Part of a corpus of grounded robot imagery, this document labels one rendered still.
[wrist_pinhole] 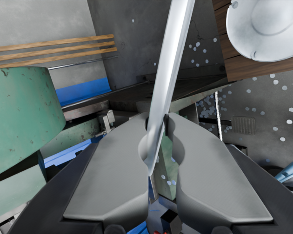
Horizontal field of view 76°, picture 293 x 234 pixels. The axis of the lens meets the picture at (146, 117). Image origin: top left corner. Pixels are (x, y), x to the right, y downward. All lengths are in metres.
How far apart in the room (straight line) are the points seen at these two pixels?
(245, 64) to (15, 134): 0.76
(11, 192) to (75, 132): 0.44
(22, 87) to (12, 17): 1.59
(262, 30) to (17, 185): 0.89
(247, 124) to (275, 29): 0.52
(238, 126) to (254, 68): 0.40
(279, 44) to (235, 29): 0.15
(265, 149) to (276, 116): 0.22
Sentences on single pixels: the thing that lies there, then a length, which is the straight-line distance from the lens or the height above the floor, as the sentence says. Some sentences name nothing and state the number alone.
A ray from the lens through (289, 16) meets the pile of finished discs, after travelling 0.75.
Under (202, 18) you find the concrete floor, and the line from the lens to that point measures 1.32.
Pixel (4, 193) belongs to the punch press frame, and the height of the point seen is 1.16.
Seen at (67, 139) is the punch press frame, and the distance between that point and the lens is 1.02.
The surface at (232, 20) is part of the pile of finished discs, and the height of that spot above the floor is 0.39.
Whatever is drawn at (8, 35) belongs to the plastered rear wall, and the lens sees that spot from 2.00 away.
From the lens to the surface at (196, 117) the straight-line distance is 1.06.
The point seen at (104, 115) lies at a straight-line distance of 0.87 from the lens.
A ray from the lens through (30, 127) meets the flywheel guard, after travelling 0.47.
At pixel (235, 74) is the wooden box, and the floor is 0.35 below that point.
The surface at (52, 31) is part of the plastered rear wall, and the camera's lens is 2.09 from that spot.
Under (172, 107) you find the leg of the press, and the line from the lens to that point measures 0.73.
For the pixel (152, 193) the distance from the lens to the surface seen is 0.75.
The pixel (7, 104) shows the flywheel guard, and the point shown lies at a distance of 0.45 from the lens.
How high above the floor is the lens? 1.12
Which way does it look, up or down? 37 degrees down
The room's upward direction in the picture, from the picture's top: 115 degrees counter-clockwise
